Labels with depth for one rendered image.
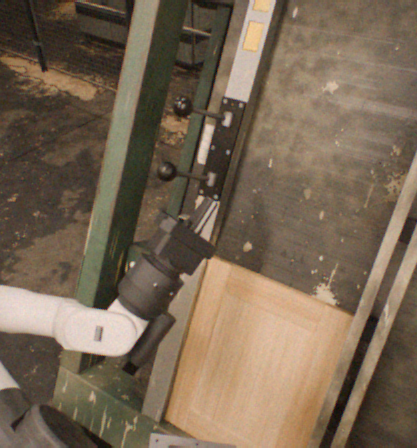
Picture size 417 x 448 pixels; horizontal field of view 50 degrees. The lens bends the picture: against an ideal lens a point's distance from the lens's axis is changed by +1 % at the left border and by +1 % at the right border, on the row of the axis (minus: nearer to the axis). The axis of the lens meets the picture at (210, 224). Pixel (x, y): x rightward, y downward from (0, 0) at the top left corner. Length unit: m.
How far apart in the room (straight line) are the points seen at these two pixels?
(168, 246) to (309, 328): 0.35
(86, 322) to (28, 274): 2.09
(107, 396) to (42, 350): 1.29
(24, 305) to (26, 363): 1.65
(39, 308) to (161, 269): 0.20
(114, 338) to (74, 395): 0.53
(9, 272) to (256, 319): 2.10
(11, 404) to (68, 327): 0.13
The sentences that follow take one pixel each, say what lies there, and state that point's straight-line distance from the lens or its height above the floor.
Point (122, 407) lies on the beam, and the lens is 1.15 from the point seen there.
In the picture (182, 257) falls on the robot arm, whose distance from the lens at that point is 0.73.
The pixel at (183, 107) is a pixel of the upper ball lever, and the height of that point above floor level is 1.55.
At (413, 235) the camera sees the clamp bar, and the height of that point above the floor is 1.43.
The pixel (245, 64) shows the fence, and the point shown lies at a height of 1.59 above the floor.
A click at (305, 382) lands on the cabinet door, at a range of 0.95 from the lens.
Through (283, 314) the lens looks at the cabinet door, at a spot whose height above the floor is 1.20.
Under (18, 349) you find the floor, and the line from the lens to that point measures 2.48.
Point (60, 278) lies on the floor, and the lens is 2.72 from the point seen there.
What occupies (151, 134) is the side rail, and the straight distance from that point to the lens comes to 1.06.
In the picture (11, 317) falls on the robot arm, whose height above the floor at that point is 1.34.
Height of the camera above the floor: 1.91
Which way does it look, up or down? 41 degrees down
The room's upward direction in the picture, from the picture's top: straight up
